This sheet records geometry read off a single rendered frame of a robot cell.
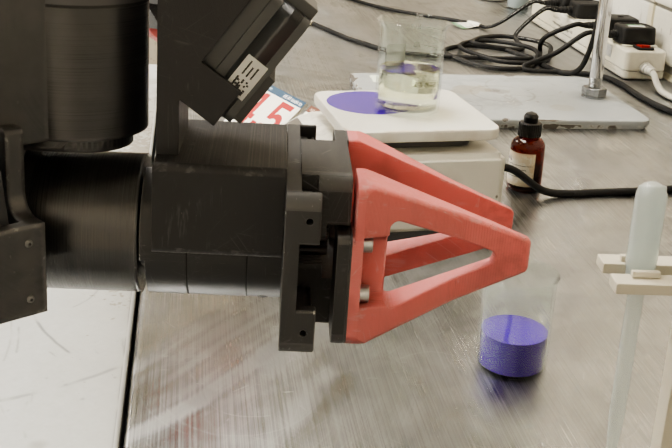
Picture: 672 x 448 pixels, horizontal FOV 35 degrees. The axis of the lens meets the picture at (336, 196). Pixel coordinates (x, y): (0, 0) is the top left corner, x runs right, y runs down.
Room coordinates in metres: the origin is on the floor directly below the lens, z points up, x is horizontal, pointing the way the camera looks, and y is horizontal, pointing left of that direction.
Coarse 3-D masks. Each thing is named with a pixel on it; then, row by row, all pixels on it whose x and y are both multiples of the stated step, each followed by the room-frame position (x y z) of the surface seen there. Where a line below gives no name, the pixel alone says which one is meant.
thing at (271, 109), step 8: (264, 96) 1.02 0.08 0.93; (272, 96) 1.01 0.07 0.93; (256, 104) 1.01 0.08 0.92; (264, 104) 1.00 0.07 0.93; (272, 104) 1.00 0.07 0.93; (280, 104) 0.99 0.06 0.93; (288, 104) 0.98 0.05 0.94; (256, 112) 1.00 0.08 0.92; (264, 112) 0.99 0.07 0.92; (272, 112) 0.98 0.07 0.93; (280, 112) 0.98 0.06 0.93; (288, 112) 0.97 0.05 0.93; (248, 120) 1.00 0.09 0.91; (256, 120) 0.99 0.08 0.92; (264, 120) 0.98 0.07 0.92; (272, 120) 0.97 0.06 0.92; (280, 120) 0.96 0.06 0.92
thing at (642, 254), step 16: (640, 192) 0.41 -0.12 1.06; (656, 192) 0.40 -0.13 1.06; (640, 208) 0.40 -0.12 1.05; (656, 208) 0.40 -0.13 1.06; (640, 224) 0.40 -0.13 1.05; (656, 224) 0.40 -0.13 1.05; (640, 240) 0.40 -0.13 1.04; (656, 240) 0.40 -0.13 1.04; (640, 256) 0.40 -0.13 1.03; (656, 256) 0.40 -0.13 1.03
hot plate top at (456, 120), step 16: (320, 96) 0.82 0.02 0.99; (448, 96) 0.84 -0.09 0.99; (336, 112) 0.77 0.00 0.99; (352, 112) 0.77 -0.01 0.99; (448, 112) 0.79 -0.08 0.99; (464, 112) 0.79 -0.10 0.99; (480, 112) 0.79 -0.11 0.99; (336, 128) 0.75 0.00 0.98; (352, 128) 0.73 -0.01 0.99; (368, 128) 0.73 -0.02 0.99; (384, 128) 0.73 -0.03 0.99; (400, 128) 0.74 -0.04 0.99; (416, 128) 0.74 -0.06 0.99; (432, 128) 0.74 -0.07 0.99; (448, 128) 0.74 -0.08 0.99; (464, 128) 0.74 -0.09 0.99; (480, 128) 0.75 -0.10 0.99; (496, 128) 0.75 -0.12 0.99
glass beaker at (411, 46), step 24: (384, 24) 0.78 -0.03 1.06; (408, 24) 0.81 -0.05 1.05; (432, 24) 0.81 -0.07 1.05; (384, 48) 0.78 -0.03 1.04; (408, 48) 0.76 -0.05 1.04; (432, 48) 0.77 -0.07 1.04; (384, 72) 0.77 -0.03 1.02; (408, 72) 0.76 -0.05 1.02; (432, 72) 0.77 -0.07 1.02; (384, 96) 0.77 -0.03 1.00; (408, 96) 0.76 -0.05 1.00; (432, 96) 0.77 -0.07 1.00
